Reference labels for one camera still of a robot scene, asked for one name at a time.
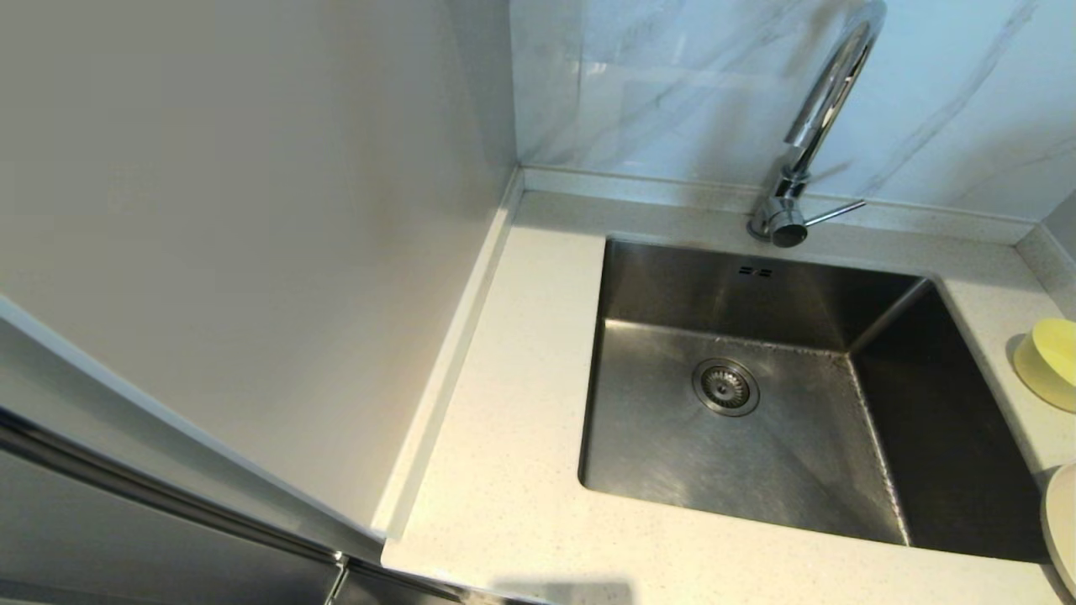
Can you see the chrome gooseneck kitchen faucet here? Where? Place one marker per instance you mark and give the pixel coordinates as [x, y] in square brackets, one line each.
[828, 80]

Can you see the small yellow bowl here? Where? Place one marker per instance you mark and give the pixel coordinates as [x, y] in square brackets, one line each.
[1051, 361]

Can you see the white round plate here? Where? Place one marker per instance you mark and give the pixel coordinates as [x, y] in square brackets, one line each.
[1064, 525]

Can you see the stainless steel sink basin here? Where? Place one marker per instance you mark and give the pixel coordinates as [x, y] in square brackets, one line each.
[799, 479]

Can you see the round metal drain strainer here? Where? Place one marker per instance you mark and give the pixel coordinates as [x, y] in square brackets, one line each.
[725, 386]

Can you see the white tall cabinet side panel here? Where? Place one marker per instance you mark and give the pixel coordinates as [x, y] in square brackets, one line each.
[252, 210]

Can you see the grey steel appliance front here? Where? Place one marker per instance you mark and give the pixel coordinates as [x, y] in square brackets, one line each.
[126, 546]

